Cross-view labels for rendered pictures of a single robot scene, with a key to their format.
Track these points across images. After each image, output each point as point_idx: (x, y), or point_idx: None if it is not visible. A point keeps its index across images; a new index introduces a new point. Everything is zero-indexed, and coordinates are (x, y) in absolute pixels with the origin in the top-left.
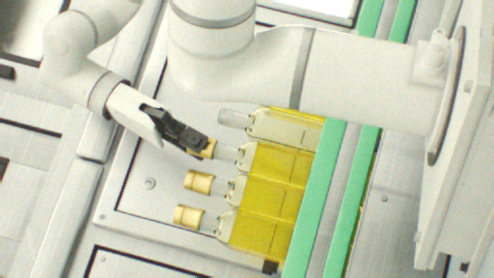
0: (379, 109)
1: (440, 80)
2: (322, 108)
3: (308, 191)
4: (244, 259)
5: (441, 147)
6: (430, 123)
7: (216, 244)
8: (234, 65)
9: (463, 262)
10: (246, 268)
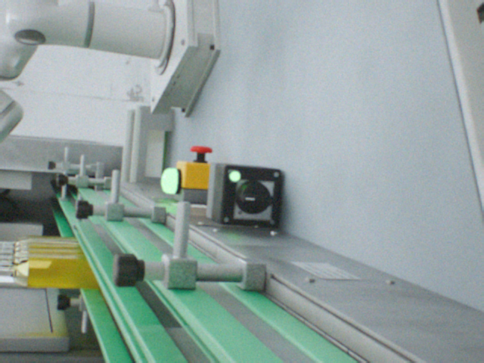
0: (137, 16)
1: (161, 8)
2: (107, 18)
3: (88, 196)
4: (32, 335)
5: (175, 16)
6: (164, 23)
7: (3, 333)
8: (53, 1)
9: (208, 119)
10: (35, 349)
